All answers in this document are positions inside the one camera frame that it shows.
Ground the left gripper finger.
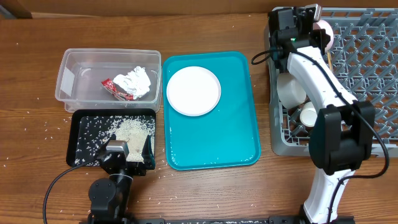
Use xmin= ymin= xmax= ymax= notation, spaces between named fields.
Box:
xmin=96 ymin=134 xmax=116 ymax=156
xmin=141 ymin=135 xmax=155 ymax=170

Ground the cooked rice pile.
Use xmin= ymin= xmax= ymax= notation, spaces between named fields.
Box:
xmin=74 ymin=115 xmax=155 ymax=166

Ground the pink bowl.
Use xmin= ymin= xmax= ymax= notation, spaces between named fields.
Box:
xmin=313 ymin=19 xmax=334 ymax=52

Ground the wooden chopstick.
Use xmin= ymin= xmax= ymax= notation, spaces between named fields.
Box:
xmin=326 ymin=51 xmax=333 ymax=72

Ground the white napkin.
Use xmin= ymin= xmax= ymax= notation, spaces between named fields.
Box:
xmin=113 ymin=66 xmax=151 ymax=100

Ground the grey bowl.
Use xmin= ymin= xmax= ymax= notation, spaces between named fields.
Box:
xmin=277 ymin=73 xmax=307 ymax=110

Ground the red snack wrapper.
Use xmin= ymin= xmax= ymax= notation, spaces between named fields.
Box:
xmin=101 ymin=78 xmax=134 ymax=101

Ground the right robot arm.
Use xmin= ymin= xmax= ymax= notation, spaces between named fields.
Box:
xmin=268 ymin=4 xmax=375 ymax=223

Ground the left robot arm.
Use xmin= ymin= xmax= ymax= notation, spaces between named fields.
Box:
xmin=88 ymin=135 xmax=155 ymax=223

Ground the grey dishwasher rack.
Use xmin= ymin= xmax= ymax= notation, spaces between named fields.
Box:
xmin=267 ymin=7 xmax=397 ymax=157

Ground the black tray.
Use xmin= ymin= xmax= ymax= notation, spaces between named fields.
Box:
xmin=66 ymin=109 xmax=156 ymax=167

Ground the clear plastic bin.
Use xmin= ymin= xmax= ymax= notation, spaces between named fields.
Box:
xmin=55 ymin=49 xmax=162 ymax=113

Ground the white round plate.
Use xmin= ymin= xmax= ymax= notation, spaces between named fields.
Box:
xmin=166 ymin=66 xmax=221 ymax=116

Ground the teal serving tray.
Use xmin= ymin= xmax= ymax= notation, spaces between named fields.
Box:
xmin=162 ymin=51 xmax=261 ymax=170

